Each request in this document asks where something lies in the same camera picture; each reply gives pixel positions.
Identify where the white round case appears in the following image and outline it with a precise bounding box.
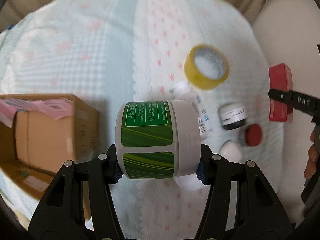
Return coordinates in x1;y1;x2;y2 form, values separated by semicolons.
219;140;243;163

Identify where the person right hand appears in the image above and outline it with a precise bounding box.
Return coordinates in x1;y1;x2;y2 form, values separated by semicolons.
304;131;318;179

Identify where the red lid jar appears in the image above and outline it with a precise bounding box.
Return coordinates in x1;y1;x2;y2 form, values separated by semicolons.
239;124;263;147

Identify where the white supplement bottle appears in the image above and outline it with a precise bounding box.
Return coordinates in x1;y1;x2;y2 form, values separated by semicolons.
169;81;212;141

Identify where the small black white jar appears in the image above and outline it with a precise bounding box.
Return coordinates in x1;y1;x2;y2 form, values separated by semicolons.
218;103;248;131

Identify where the green label white jar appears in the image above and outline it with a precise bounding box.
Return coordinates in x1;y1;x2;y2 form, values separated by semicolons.
115;100;201;179

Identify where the yellow tape roll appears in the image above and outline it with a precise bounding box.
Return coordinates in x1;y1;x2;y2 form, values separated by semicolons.
184;44;229;90

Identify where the red carton box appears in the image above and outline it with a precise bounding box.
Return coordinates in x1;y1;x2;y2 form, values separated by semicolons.
268;63;293;122

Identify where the light blue patterned blanket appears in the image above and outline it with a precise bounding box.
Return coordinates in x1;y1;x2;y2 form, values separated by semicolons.
0;0;284;239

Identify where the brown cardboard box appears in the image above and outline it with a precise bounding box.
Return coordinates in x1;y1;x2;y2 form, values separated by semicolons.
0;93;99;221

